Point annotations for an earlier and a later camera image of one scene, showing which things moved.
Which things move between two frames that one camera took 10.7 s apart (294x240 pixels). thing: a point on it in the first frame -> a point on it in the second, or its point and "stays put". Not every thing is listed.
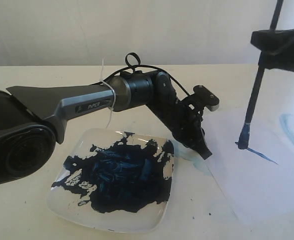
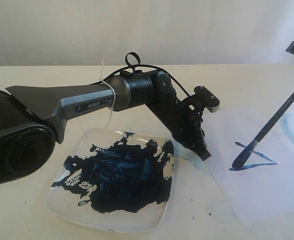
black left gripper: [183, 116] stays put
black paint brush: [243, 142] -> [246, 153]
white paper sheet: [268, 179] stays put
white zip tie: [112, 88] stays put
